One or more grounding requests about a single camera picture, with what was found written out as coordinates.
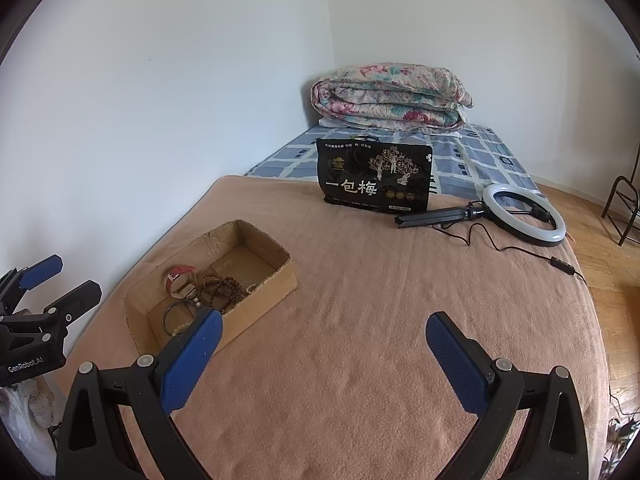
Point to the black printed snack bag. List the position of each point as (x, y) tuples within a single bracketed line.
[(370, 175)]

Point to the dark metal bangle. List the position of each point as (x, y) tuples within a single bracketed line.
[(166, 317)]

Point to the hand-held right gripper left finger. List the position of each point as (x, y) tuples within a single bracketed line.
[(192, 360)]

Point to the white plastic bag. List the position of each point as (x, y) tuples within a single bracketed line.
[(25, 420)]

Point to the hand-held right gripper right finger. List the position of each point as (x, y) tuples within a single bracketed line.
[(457, 365)]

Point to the black metal rack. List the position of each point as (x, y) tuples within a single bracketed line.
[(620, 200)]

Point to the folded floral quilt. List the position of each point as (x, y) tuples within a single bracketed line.
[(390, 95)]

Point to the black folded tripod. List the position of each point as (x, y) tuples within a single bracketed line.
[(435, 217)]

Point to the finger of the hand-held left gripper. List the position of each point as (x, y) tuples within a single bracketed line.
[(42, 270), (75, 300)]

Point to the blue checked bedsheet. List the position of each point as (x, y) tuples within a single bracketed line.
[(290, 160)]

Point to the cardboard box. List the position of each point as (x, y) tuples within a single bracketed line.
[(270, 280)]

